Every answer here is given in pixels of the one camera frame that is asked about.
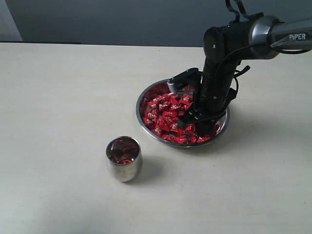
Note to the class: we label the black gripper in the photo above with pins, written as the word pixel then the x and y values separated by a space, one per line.
pixel 212 97

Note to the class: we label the red candy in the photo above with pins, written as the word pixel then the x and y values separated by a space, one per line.
pixel 203 138
pixel 124 153
pixel 180 139

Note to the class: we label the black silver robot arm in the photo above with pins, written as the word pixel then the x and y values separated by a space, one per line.
pixel 225 47

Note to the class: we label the round stainless steel plate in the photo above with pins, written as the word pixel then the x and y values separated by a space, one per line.
pixel 141 105

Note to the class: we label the stainless steel cup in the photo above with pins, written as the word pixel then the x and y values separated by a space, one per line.
pixel 124 172

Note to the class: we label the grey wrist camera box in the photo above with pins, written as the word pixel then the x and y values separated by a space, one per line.
pixel 190 77

